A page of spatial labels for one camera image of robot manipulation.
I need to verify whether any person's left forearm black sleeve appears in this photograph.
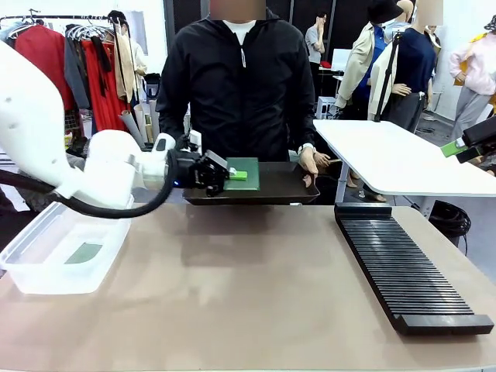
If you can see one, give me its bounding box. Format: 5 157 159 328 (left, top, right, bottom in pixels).
287 107 318 151

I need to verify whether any person's right forearm black sleeve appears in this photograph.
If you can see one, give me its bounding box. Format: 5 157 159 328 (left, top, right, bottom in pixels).
156 101 191 147

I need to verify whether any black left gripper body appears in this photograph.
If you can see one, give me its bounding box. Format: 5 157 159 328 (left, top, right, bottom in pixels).
172 149 231 197

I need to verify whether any green PCB board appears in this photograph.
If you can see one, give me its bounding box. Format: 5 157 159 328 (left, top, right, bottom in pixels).
63 241 104 266
223 156 260 192

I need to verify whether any grey paper roll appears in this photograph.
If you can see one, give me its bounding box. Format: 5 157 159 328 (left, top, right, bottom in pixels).
117 109 145 145

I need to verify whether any black coiled cable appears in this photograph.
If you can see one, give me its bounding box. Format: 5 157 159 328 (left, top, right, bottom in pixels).
429 200 473 257

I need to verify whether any person in black jacket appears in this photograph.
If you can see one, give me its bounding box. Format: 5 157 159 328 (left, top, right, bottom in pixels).
156 0 318 164

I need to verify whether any black plastic tray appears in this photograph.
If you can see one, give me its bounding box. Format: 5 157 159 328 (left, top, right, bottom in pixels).
181 160 321 207

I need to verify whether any white raised table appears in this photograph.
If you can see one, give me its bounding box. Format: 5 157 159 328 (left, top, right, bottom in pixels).
312 119 496 220

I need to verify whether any black hanging scarf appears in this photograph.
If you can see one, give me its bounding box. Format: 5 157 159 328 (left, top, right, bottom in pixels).
89 36 115 99

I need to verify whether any grey hanging garment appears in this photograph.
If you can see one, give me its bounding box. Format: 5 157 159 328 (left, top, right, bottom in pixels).
63 24 93 112

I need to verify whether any person's left hand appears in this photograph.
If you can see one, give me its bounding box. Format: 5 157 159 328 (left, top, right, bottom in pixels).
298 146 320 188

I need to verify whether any mannequin with beige coat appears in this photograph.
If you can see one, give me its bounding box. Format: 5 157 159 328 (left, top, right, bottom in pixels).
334 0 405 122

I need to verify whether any figure in pink top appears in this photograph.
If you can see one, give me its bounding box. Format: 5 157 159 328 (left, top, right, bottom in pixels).
449 13 496 133

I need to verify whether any red hanging garment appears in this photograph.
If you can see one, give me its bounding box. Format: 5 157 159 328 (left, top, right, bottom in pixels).
14 24 76 114

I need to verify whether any background person grey shirt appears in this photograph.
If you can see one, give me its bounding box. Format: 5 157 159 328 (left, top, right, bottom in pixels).
305 12 328 65

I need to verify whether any clear plastic box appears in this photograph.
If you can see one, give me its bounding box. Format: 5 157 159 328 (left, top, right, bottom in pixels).
0 195 135 296

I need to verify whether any beige hanging garment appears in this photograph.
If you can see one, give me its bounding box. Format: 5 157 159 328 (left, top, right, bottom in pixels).
112 30 138 104

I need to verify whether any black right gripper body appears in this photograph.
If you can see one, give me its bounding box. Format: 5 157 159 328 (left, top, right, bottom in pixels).
462 115 496 148

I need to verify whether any red hanging dress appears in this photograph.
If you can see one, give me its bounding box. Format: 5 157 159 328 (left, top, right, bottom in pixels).
80 37 131 133

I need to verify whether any black metal clothes rack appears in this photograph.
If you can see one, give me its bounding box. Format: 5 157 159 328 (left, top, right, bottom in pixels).
0 9 118 25

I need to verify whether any mannequin with navy shirt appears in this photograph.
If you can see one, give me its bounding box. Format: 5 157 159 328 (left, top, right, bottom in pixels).
381 0 443 133

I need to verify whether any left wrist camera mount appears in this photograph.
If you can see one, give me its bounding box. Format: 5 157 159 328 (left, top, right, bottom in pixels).
177 129 203 155

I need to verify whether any beige paper roll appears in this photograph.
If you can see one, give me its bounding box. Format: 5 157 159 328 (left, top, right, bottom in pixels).
133 103 157 143

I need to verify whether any black-haired background person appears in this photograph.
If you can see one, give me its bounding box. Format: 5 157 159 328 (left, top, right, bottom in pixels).
107 9 150 78

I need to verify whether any black slotted PCB rack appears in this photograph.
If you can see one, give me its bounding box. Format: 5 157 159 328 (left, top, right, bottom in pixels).
333 202 495 336

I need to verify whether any black corrugated cable hose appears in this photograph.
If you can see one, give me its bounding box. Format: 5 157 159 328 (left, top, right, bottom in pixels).
0 150 180 220

